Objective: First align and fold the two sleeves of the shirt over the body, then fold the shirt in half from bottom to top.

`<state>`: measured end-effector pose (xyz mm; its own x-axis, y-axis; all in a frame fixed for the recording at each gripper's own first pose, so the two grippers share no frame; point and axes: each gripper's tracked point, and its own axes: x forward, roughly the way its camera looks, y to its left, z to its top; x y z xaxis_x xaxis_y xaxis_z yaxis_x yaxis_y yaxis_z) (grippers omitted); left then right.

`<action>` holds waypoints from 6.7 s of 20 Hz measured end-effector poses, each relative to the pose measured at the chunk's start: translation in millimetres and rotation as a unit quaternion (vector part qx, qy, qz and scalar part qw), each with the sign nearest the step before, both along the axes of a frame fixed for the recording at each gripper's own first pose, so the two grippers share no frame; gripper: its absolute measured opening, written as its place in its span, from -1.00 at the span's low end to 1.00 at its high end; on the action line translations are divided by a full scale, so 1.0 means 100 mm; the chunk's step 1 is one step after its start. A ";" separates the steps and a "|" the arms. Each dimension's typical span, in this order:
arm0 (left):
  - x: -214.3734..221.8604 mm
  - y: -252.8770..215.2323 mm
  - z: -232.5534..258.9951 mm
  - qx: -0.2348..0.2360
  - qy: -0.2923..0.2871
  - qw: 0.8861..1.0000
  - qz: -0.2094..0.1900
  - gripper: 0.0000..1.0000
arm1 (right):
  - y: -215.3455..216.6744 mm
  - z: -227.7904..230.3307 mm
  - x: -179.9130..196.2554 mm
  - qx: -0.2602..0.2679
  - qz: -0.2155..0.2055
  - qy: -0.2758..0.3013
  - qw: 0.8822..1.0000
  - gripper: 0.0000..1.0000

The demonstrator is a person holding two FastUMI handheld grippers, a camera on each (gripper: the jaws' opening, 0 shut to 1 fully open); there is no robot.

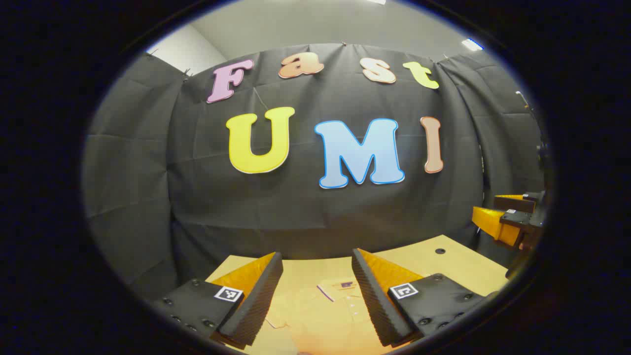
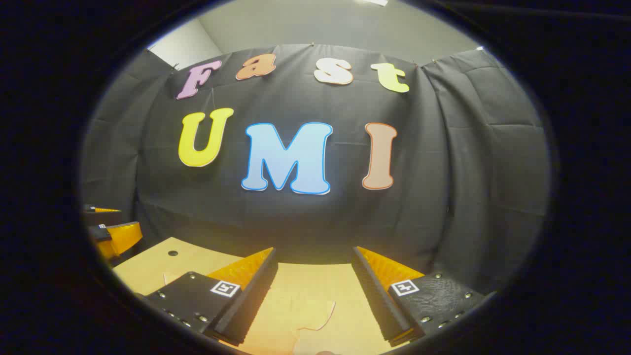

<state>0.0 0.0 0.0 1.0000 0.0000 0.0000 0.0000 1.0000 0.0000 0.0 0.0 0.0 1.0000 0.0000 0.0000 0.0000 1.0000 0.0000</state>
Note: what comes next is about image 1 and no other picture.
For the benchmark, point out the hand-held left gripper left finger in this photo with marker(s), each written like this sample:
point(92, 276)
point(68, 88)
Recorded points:
point(263, 296)

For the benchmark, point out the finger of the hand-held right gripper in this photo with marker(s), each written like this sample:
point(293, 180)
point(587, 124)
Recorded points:
point(515, 202)
point(493, 222)

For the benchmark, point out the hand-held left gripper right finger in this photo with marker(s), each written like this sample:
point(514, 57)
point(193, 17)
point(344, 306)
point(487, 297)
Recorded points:
point(372, 301)

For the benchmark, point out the orange T-shirt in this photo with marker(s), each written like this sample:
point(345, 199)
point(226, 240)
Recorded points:
point(315, 320)

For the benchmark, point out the black backdrop cloth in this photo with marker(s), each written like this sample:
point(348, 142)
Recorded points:
point(296, 212)

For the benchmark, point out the metal backdrop stand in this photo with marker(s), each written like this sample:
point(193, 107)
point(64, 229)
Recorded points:
point(523, 100)

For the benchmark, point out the ceiling light panel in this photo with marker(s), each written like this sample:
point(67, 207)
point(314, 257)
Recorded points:
point(472, 44)

